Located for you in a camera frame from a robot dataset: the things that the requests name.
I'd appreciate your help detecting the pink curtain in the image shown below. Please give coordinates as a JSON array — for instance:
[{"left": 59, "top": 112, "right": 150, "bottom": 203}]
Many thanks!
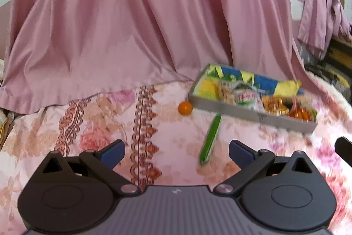
[{"left": 1, "top": 0, "right": 331, "bottom": 115}]

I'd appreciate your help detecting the rice cracker pack red text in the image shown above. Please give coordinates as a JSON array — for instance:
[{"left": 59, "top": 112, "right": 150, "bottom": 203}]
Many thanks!
[{"left": 233, "top": 89, "right": 264, "bottom": 111}]

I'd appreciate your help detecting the orange snack packet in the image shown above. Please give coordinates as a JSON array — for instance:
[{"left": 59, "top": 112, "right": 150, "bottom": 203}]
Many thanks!
[{"left": 288, "top": 97, "right": 317, "bottom": 122}]

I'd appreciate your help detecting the small orange mandarin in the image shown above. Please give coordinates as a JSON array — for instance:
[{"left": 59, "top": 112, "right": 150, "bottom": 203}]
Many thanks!
[{"left": 178, "top": 101, "right": 193, "bottom": 115}]

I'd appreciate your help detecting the pink floral bedspread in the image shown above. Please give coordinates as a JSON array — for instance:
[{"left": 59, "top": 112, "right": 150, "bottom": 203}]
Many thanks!
[{"left": 1, "top": 79, "right": 351, "bottom": 234}]

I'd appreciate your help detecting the nut bar clear wrapper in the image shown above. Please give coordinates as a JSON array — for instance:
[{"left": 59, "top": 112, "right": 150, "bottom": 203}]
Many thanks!
[{"left": 217, "top": 81, "right": 236, "bottom": 105}]

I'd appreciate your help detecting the yellow green candy bar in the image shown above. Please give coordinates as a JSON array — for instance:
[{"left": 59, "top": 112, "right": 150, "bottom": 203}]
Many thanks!
[{"left": 193, "top": 77, "right": 220, "bottom": 101}]

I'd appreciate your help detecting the purple window curtain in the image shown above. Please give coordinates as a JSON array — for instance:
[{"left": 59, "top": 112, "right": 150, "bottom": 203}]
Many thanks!
[{"left": 297, "top": 0, "right": 351, "bottom": 60}]

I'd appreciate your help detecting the grey tray with cartoon towel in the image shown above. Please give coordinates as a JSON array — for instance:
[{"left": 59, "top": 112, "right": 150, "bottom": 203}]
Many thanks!
[{"left": 188, "top": 64, "right": 317, "bottom": 134}]

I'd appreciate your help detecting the green sausage stick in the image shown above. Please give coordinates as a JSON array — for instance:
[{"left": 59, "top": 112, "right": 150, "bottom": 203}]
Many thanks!
[{"left": 199, "top": 114, "right": 222, "bottom": 166}]

